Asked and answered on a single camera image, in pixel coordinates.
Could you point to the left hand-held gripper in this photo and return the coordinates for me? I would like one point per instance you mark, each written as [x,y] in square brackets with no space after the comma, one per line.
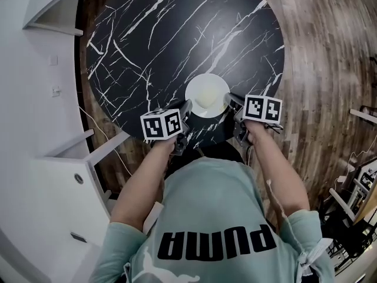
[156,125]

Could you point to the white metal rack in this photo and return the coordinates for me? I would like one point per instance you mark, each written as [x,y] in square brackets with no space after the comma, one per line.
[341,203]

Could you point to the person's right forearm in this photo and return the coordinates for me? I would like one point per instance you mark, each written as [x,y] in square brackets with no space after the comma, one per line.
[279,181]

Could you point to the person's left forearm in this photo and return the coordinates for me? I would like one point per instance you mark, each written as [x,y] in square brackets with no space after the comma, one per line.
[138,187]

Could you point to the white round plate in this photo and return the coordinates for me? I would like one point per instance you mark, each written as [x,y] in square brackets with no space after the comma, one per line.
[206,78]

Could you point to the round black marble table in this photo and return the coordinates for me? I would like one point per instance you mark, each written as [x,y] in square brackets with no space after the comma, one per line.
[147,25]

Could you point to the white wall plate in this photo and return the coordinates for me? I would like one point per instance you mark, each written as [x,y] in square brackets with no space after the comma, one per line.
[53,60]

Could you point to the person's green t-shirt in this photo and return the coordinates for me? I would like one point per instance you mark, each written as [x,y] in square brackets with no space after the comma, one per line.
[212,205]

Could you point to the white desk with grommet hole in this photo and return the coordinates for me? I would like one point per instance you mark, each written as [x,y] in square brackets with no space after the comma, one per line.
[59,202]

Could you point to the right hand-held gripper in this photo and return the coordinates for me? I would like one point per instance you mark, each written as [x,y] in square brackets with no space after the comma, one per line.
[262,108]

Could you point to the white wall socket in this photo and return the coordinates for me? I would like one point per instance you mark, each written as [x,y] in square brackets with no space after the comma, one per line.
[56,91]

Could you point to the round metal desk grommet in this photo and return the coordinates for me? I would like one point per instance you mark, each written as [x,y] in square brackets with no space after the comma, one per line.
[78,179]

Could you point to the black wall box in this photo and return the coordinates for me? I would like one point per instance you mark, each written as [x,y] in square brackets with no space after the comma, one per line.
[78,237]

